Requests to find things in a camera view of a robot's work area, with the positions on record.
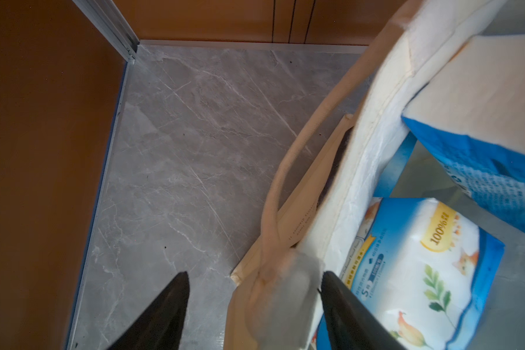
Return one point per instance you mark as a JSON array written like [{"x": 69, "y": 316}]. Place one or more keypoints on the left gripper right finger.
[{"x": 349, "y": 324}]

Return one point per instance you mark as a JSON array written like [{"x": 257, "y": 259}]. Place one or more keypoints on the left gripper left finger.
[{"x": 161, "y": 324}]

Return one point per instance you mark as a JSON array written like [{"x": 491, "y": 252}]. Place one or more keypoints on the cream canvas bag blue print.
[{"x": 276, "y": 304}]

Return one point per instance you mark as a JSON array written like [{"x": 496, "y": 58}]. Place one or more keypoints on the blue tissue pack frontmost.
[{"x": 423, "y": 270}]

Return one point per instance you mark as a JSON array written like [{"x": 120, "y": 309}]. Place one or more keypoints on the blue tissue pack column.
[{"x": 471, "y": 118}]

